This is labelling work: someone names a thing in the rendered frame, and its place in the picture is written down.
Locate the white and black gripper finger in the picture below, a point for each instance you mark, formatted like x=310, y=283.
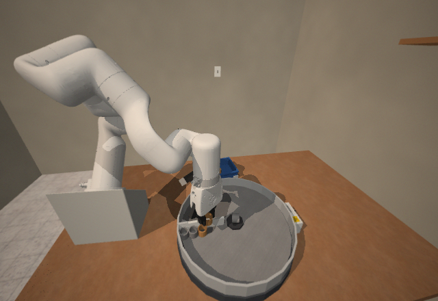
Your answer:
x=213, y=211
x=193, y=214

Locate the grey metal bushing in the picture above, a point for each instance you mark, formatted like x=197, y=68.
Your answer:
x=193, y=235
x=184, y=230
x=235, y=218

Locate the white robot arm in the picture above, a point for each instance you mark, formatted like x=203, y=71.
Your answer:
x=73, y=71

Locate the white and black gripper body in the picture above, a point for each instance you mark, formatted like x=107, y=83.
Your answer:
x=205, y=198

